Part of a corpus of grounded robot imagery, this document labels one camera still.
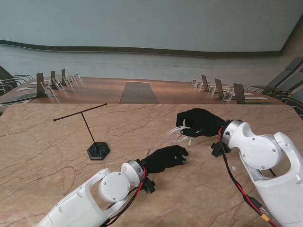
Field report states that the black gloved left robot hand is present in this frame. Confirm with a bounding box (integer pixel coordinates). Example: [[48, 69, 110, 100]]
[[141, 145, 189, 174]]

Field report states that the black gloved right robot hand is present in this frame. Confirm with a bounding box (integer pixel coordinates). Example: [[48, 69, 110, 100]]
[[176, 108, 227, 138]]

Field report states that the white wired earphone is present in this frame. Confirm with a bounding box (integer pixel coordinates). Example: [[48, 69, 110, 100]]
[[166, 120, 194, 148]]

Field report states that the black T rack marble base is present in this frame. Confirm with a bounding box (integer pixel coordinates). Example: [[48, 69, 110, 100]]
[[53, 103, 111, 161]]

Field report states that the brown conference table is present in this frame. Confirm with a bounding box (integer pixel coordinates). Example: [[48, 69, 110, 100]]
[[0, 75, 286, 105]]

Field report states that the grey office chair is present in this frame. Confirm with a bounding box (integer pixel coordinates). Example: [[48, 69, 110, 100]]
[[247, 56, 303, 93], [267, 67, 303, 100], [281, 87, 303, 119]]

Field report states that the dark office chair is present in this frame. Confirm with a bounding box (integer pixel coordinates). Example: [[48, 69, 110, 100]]
[[0, 65, 34, 88]]

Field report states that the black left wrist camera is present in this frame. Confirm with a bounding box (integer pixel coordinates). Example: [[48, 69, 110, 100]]
[[141, 177, 156, 194]]

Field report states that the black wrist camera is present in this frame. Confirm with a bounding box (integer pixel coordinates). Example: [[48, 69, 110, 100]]
[[141, 177, 156, 194], [210, 141, 232, 158]]

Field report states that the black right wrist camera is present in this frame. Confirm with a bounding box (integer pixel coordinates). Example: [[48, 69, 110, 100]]
[[210, 141, 232, 158]]

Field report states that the red black left arm cable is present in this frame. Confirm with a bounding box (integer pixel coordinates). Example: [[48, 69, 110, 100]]
[[101, 165, 148, 225]]

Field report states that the red black arm cable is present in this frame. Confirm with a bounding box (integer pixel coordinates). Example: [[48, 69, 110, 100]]
[[101, 165, 148, 225], [217, 126, 282, 227]]

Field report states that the red black right arm cable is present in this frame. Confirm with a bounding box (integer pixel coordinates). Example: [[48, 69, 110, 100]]
[[217, 126, 282, 227]]

